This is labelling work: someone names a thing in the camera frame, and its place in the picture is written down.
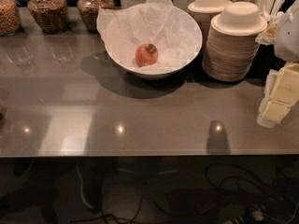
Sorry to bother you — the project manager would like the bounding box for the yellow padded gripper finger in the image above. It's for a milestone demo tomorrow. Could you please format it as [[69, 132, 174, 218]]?
[[257, 63, 299, 128]]

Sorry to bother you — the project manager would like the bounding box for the red apple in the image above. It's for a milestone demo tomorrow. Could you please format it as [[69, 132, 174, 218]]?
[[135, 43, 159, 67]]

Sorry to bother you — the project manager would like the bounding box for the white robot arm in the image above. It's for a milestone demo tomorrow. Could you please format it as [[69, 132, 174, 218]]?
[[257, 0, 299, 128]]

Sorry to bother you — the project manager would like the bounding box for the large white bowl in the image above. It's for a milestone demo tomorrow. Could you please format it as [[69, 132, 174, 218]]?
[[104, 6, 204, 80]]

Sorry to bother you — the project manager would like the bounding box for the front stack of paper bowls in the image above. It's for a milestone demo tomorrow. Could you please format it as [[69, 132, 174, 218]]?
[[202, 2, 267, 82]]

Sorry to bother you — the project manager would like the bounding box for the stack of paper bowls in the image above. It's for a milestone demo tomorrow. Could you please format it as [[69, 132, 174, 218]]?
[[188, 0, 231, 52], [202, 2, 267, 82]]

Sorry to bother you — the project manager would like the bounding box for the rear stack of paper bowls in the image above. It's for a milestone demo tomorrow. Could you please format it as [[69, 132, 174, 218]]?
[[188, 0, 231, 52]]

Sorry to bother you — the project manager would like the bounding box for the white crumpled paper liner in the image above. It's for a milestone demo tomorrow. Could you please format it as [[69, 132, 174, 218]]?
[[96, 0, 198, 69]]

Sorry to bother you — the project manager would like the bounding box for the right glass jar of grains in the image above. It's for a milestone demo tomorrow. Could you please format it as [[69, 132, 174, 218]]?
[[77, 0, 115, 33]]

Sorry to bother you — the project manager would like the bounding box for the glass jar of grains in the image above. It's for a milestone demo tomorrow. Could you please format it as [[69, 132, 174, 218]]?
[[0, 0, 21, 36], [27, 0, 69, 34], [77, 0, 115, 33]]

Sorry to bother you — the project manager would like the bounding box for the middle glass jar of grains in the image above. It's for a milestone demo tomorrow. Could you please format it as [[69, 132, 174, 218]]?
[[27, 0, 69, 34]]

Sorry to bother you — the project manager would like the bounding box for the left glass jar of grains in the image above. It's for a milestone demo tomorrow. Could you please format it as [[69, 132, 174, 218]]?
[[0, 0, 21, 36]]

